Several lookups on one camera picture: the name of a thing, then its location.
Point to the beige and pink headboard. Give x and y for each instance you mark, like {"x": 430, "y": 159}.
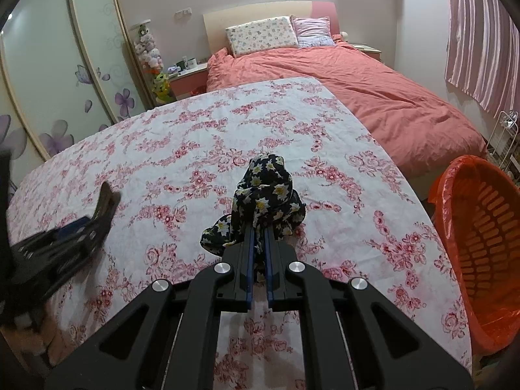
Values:
{"x": 252, "y": 12}

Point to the flower print sliding wardrobe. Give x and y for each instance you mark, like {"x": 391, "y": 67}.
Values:
{"x": 61, "y": 69}

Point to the stack of plush toys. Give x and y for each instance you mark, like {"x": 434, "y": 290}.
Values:
{"x": 150, "y": 53}

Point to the pink striped pillow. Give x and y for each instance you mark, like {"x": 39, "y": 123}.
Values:
{"x": 313, "y": 30}

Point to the white nightstand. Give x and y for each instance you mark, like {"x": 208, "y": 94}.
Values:
{"x": 367, "y": 50}

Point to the white patterned pillow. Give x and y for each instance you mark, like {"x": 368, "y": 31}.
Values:
{"x": 262, "y": 36}

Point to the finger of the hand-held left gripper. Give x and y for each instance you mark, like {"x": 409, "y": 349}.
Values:
{"x": 75, "y": 227}

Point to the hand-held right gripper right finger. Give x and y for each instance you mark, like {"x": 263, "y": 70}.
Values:
{"x": 270, "y": 268}

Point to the pink striped curtain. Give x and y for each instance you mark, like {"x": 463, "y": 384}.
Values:
{"x": 483, "y": 28}

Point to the white mug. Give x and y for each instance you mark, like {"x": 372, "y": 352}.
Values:
{"x": 191, "y": 63}

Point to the floral pink tablecloth table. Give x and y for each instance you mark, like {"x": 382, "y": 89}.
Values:
{"x": 183, "y": 150}

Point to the red plastic laundry basket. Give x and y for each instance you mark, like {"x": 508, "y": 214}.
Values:
{"x": 487, "y": 231}

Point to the white wall socket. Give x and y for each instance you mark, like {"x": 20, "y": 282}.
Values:
{"x": 183, "y": 13}

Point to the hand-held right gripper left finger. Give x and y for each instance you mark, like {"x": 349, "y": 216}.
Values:
{"x": 248, "y": 260}

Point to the dark floral cloth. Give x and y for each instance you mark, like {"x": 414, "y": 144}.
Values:
{"x": 268, "y": 187}

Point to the pink nightstand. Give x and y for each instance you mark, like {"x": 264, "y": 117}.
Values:
{"x": 189, "y": 81}

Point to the bed with coral duvet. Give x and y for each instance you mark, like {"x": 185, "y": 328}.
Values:
{"x": 365, "y": 89}

